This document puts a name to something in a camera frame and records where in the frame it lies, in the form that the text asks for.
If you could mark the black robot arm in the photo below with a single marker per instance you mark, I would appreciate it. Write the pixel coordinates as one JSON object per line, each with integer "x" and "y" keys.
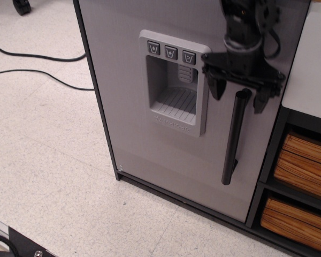
{"x": 250, "y": 41}

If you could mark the black toy kitchen cabinet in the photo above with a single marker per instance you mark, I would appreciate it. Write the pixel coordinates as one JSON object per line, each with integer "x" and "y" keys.
{"x": 267, "y": 186}

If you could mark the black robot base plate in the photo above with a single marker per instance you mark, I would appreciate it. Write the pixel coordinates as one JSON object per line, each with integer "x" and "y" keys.
{"x": 27, "y": 247}

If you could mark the white countertop panel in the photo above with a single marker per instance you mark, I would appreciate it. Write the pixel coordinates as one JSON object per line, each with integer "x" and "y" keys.
{"x": 303, "y": 90}

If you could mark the grey toy fridge door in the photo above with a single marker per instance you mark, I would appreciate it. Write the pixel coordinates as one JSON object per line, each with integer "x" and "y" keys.
{"x": 186, "y": 166}

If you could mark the black door handle bar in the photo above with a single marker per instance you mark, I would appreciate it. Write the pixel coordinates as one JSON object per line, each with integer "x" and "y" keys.
{"x": 240, "y": 103}

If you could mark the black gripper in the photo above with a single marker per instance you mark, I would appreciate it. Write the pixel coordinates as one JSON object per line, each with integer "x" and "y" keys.
{"x": 245, "y": 66}

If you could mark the black caster wheel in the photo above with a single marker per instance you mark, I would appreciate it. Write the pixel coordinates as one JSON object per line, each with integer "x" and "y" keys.
{"x": 22, "y": 6}

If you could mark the grey water dispenser panel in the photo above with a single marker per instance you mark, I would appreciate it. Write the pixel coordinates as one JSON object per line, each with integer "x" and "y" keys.
{"x": 176, "y": 88}

